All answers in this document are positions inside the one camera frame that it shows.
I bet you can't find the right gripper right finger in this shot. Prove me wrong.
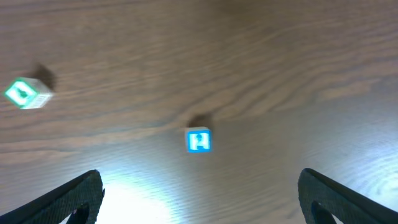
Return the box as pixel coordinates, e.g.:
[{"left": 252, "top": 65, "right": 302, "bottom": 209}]
[{"left": 298, "top": 168, "right": 397, "bottom": 224}]

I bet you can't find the blue number 2 block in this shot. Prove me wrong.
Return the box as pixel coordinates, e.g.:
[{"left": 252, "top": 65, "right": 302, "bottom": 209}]
[{"left": 185, "top": 126, "right": 212, "bottom": 154}]

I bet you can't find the green number 4 block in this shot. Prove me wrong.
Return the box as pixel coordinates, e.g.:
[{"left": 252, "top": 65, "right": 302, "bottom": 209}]
[{"left": 4, "top": 77, "right": 53, "bottom": 110}]

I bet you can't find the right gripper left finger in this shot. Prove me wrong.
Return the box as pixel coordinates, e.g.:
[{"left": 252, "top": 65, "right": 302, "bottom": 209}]
[{"left": 1, "top": 170, "right": 104, "bottom": 224}]

